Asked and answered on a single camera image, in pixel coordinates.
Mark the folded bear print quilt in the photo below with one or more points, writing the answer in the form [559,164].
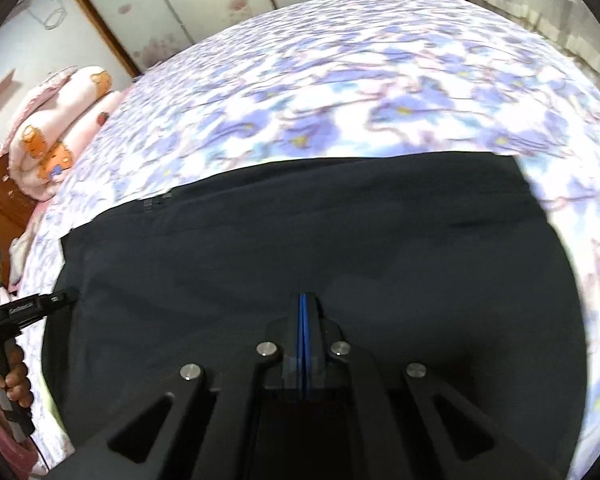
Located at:
[55,130]

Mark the wooden headboard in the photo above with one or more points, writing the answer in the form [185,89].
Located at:
[2,205]

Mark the floral sliding door wardrobe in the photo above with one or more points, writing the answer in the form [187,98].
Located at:
[205,0]

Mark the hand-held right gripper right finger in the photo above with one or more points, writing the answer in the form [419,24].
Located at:
[395,425]

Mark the lace covered furniture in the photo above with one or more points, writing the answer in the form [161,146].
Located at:
[540,0]

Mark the person's left hand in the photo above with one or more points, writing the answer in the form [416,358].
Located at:
[20,380]

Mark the green and black hooded jacket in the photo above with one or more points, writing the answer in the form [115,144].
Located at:
[330,235]

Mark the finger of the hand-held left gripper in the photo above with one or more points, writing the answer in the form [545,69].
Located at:
[42,304]

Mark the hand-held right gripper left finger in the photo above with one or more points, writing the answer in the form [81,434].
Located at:
[220,425]

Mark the purple floral blanket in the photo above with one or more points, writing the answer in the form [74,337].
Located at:
[355,85]

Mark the person's left forearm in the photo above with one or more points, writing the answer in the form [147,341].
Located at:
[15,452]

